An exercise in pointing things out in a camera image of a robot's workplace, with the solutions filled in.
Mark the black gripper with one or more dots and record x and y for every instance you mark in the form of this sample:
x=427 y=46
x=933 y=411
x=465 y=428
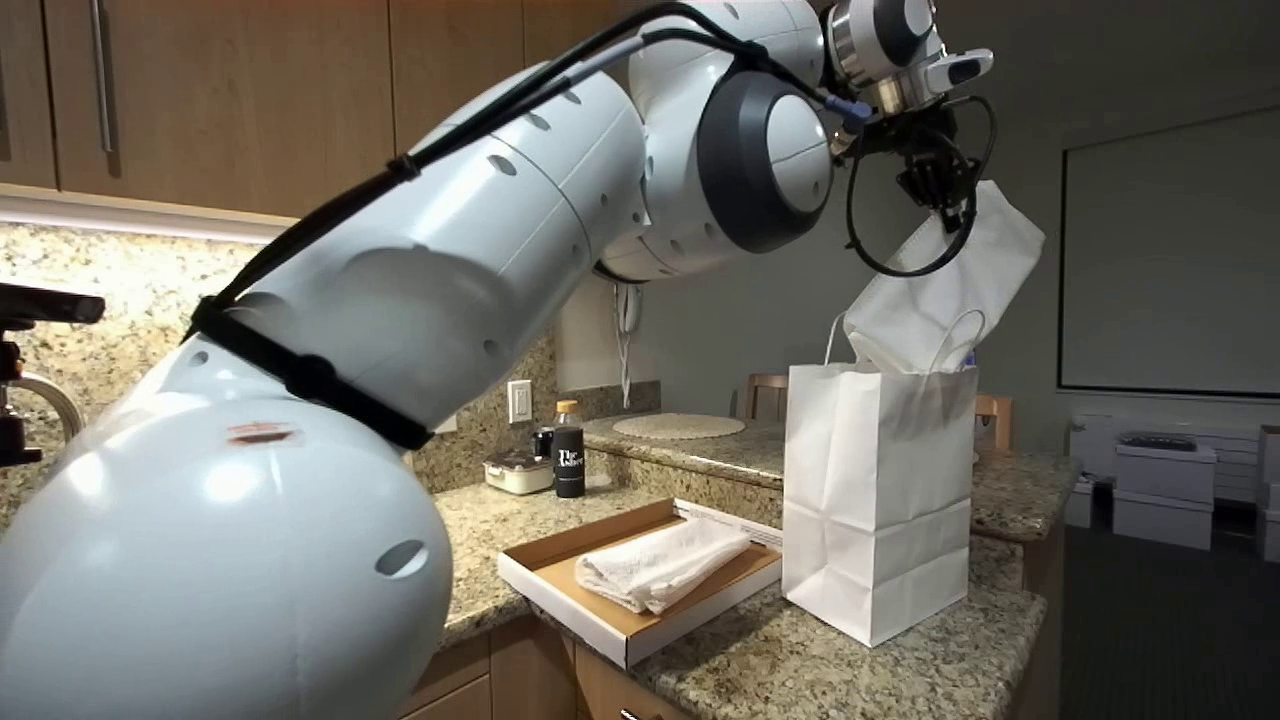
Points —
x=940 y=161

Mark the white towel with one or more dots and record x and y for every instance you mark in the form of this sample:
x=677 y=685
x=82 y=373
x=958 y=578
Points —
x=663 y=564
x=946 y=301

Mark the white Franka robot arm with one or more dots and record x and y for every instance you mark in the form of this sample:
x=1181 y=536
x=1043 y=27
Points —
x=201 y=573

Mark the white paper bag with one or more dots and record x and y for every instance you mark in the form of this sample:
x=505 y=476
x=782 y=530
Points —
x=873 y=505

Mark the wooden dining chair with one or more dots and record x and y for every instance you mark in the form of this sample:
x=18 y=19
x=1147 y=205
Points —
x=762 y=397
x=993 y=420

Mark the white storage box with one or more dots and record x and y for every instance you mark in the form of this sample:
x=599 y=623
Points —
x=1163 y=495

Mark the round woven placemat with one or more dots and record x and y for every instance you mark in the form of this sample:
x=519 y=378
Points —
x=680 y=427

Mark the black jar with wooden lid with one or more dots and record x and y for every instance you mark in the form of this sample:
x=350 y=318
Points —
x=569 y=462

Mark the small white dish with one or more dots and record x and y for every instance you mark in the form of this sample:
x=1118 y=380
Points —
x=519 y=476

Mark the shallow cardboard tray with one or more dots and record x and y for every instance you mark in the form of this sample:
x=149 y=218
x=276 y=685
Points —
x=612 y=637

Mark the wooden lower cabinet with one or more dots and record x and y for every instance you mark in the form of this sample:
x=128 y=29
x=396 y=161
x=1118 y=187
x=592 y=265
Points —
x=612 y=699

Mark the wooden upper cabinets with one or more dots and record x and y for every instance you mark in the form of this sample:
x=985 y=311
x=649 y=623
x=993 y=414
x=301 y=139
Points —
x=201 y=94

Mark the white wall board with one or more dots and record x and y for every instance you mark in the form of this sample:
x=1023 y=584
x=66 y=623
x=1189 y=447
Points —
x=1174 y=255

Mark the white wall outlet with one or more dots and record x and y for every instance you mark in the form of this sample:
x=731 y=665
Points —
x=523 y=400

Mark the black camera on stand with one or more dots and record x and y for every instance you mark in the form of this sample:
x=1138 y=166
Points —
x=41 y=311

